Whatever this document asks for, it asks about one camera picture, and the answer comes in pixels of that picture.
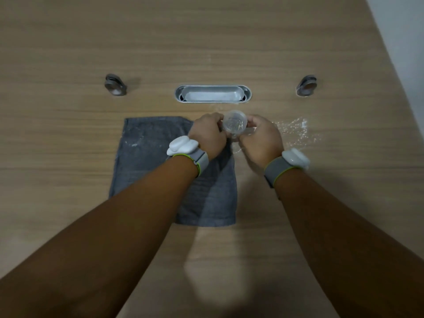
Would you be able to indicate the white wrist tracker grey band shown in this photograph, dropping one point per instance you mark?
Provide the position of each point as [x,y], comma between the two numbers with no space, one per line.
[180,145]
[296,157]

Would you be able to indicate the person's right forearm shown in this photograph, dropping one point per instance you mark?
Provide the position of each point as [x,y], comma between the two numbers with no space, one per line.
[347,235]

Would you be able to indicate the person's left hand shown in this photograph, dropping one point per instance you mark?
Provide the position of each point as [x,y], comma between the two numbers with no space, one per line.
[207,134]

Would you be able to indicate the spilled white powder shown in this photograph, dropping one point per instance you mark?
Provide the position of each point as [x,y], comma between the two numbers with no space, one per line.
[294,129]

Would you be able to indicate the clear plastic shaker jar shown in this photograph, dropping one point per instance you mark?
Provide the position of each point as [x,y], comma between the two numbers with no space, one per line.
[234,121]

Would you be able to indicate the person's left forearm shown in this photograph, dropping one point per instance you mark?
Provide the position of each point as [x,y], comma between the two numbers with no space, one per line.
[99,235]

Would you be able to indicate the person's right hand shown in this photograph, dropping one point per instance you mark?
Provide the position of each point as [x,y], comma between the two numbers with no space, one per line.
[263,142]

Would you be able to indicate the grey cloth towel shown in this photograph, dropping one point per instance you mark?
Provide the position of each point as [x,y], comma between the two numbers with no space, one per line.
[145,162]

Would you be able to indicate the metal partition clamp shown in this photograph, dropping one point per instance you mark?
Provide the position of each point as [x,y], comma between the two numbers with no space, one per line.
[115,86]
[306,86]

